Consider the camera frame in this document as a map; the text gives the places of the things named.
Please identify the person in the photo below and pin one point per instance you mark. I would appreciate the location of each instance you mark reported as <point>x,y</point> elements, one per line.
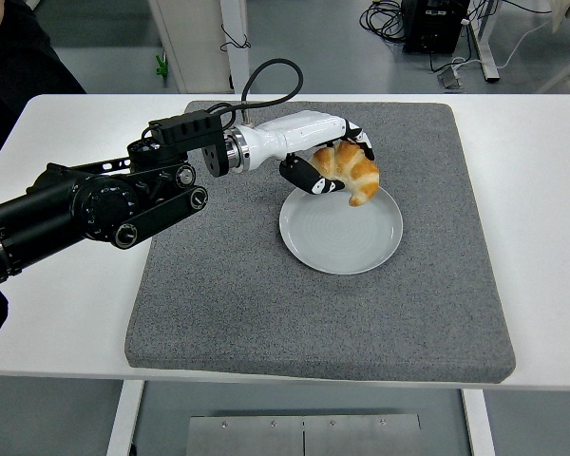
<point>19,71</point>

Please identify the grey felt mat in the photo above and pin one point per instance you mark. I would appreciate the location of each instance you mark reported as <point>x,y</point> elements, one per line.
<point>313,323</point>

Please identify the grey round plate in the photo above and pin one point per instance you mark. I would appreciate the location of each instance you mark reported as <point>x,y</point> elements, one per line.
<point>337,237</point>

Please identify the small green object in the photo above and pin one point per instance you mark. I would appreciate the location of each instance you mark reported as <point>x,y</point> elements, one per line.
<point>160,66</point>

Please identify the grey metal plate with screws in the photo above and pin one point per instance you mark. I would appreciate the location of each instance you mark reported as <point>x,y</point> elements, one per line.
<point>247,437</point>

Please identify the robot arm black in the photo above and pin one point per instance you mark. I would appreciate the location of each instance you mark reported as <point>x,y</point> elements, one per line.
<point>52,209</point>

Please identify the white desk leg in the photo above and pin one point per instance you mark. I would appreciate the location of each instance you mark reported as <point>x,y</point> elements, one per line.
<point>487,47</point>

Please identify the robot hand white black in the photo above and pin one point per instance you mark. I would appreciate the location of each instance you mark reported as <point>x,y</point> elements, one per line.
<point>294,130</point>

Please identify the black computer case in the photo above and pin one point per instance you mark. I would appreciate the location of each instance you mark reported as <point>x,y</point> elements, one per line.
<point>432,24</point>

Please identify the white post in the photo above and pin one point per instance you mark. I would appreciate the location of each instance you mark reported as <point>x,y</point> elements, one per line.
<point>237,47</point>

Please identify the white table leg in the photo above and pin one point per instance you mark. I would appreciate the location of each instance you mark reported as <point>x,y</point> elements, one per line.
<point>123,418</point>
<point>479,423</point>

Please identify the white cabinet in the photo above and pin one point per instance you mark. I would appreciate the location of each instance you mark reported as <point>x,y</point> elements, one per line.
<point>195,43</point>

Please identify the croissant bread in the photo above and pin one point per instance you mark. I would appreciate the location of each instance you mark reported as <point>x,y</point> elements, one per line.
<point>356,176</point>

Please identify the white curved chair leg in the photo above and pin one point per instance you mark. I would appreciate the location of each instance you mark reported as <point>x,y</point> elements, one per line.
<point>567,66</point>

